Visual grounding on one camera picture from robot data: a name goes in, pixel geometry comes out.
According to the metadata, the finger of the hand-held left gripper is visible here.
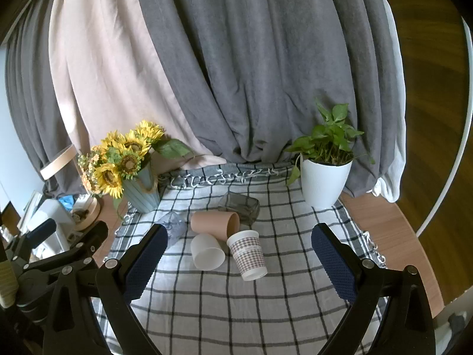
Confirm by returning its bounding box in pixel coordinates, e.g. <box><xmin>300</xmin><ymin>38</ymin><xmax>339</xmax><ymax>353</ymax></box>
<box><xmin>22</xmin><ymin>221</ymin><xmax>109</xmax><ymax>278</ymax></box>
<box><xmin>7</xmin><ymin>218</ymin><xmax>58</xmax><ymax>263</ymax></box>

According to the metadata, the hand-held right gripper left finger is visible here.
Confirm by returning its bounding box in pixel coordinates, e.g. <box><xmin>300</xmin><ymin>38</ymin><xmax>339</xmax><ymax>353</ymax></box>
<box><xmin>43</xmin><ymin>224</ymin><xmax>169</xmax><ymax>355</ymax></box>

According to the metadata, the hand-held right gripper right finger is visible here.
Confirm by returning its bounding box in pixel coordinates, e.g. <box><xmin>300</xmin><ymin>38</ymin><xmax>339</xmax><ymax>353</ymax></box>
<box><xmin>311</xmin><ymin>223</ymin><xmax>438</xmax><ymax>355</ymax></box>

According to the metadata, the plaid paper cup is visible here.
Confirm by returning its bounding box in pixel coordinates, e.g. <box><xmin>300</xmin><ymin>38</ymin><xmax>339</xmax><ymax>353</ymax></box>
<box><xmin>226</xmin><ymin>230</ymin><xmax>268</xmax><ymax>281</ymax></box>

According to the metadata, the white plastic cup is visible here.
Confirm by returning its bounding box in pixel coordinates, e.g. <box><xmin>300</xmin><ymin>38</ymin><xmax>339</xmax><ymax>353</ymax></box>
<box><xmin>190</xmin><ymin>233</ymin><xmax>225</xmax><ymax>271</ymax></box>

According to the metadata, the beige paper cup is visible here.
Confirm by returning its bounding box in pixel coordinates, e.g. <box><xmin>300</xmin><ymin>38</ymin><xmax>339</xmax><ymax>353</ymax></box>
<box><xmin>190</xmin><ymin>210</ymin><xmax>241</xmax><ymax>242</ymax></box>

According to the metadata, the white box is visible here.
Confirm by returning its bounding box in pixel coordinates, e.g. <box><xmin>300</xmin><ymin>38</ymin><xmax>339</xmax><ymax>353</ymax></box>
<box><xmin>26</xmin><ymin>198</ymin><xmax>77</xmax><ymax>252</ymax></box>

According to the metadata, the round wooden box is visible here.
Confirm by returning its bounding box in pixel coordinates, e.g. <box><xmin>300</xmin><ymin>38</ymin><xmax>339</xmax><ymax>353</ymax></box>
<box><xmin>70</xmin><ymin>196</ymin><xmax>103</xmax><ymax>232</ymax></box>

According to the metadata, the blue plastic bag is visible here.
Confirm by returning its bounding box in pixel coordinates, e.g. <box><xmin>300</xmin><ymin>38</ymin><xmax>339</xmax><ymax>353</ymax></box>
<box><xmin>59</xmin><ymin>194</ymin><xmax>80</xmax><ymax>213</ymax></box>

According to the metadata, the light blue ribbed vase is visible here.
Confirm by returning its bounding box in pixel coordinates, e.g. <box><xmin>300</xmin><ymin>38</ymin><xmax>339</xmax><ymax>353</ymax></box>
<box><xmin>120</xmin><ymin>164</ymin><xmax>162</xmax><ymax>214</ymax></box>

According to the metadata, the white ribbed plant pot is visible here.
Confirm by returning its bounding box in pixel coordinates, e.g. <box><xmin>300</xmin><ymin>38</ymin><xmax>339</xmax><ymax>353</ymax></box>
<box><xmin>299</xmin><ymin>155</ymin><xmax>354</xmax><ymax>210</ymax></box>

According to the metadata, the sunflower bouquet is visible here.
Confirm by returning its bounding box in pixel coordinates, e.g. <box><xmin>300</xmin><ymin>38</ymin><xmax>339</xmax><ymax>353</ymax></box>
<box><xmin>77</xmin><ymin>119</ymin><xmax>193</xmax><ymax>200</ymax></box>

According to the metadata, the checked tablecloth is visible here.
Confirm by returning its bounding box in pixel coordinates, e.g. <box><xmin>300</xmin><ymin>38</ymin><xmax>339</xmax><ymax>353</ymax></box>
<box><xmin>90</xmin><ymin>163</ymin><xmax>388</xmax><ymax>355</ymax></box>

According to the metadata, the grey glass jar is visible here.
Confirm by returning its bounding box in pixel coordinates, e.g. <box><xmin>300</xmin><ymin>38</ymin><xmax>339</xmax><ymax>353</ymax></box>
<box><xmin>218</xmin><ymin>192</ymin><xmax>260</xmax><ymax>226</ymax></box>

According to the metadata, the green pothos plant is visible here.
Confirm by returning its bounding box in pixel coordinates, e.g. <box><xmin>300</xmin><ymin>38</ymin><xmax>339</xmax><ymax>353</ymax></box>
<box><xmin>284</xmin><ymin>98</ymin><xmax>376</xmax><ymax>187</ymax></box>

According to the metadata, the white sheer curtain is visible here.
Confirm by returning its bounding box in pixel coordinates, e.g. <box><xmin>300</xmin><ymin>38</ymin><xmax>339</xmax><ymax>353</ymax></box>
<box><xmin>370</xmin><ymin>0</ymin><xmax>408</xmax><ymax>204</ymax></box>

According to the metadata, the beige curtain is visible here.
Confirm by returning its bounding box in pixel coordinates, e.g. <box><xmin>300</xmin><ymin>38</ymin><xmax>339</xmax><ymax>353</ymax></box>
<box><xmin>48</xmin><ymin>0</ymin><xmax>228</xmax><ymax>178</ymax></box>

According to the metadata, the grey curtain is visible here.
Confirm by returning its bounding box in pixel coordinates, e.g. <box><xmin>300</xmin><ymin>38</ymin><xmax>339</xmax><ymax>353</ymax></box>
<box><xmin>4</xmin><ymin>0</ymin><xmax>407</xmax><ymax>201</ymax></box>

